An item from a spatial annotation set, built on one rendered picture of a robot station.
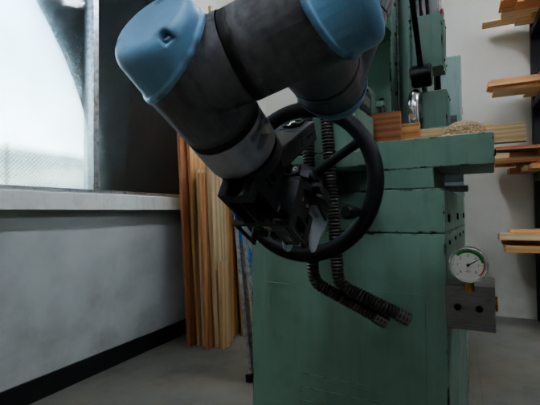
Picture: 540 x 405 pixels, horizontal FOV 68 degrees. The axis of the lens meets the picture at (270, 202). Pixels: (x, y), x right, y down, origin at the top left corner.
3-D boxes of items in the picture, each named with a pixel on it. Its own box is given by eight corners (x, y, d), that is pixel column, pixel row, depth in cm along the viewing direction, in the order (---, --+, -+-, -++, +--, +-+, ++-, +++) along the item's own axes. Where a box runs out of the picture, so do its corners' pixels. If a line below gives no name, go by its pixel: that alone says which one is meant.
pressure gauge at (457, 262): (448, 292, 71) (447, 246, 71) (450, 288, 74) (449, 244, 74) (489, 296, 68) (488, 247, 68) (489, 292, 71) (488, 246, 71)
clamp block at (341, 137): (288, 157, 83) (287, 113, 84) (313, 163, 95) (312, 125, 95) (357, 150, 76) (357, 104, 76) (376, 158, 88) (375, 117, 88)
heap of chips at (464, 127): (437, 137, 79) (436, 117, 79) (444, 146, 91) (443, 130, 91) (489, 132, 75) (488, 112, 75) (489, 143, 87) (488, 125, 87)
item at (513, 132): (290, 159, 111) (289, 145, 111) (292, 160, 113) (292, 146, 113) (526, 140, 84) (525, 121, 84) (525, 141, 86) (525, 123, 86)
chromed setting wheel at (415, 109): (407, 132, 104) (405, 84, 104) (415, 139, 114) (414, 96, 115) (419, 131, 102) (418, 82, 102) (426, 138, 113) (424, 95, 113)
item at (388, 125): (317, 152, 98) (317, 120, 98) (319, 153, 99) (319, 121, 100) (401, 145, 89) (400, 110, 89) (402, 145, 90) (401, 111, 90)
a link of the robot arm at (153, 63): (199, 21, 26) (96, 77, 28) (272, 132, 34) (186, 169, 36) (199, -32, 30) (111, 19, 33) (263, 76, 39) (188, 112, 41)
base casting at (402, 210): (249, 231, 99) (249, 194, 99) (331, 223, 149) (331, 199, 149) (447, 234, 77) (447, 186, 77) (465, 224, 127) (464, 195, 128)
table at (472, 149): (200, 177, 94) (200, 151, 94) (264, 184, 121) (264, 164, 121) (497, 157, 65) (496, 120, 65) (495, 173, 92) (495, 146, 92)
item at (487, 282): (445, 328, 73) (444, 284, 74) (452, 312, 84) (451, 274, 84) (498, 334, 69) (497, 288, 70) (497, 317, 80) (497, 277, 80)
